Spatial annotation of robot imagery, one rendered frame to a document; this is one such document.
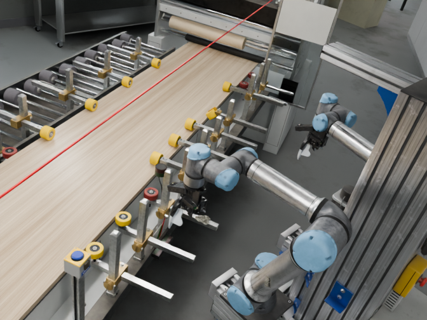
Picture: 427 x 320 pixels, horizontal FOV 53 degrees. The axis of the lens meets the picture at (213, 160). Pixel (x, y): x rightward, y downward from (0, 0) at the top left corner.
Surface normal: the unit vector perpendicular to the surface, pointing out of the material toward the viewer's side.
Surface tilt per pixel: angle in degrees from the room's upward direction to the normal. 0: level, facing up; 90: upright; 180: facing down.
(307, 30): 90
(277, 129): 90
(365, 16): 90
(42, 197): 0
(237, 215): 0
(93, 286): 0
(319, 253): 83
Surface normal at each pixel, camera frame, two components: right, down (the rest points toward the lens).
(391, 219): -0.70, 0.31
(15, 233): 0.17, -0.80
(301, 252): -0.54, 0.29
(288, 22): -0.36, 0.48
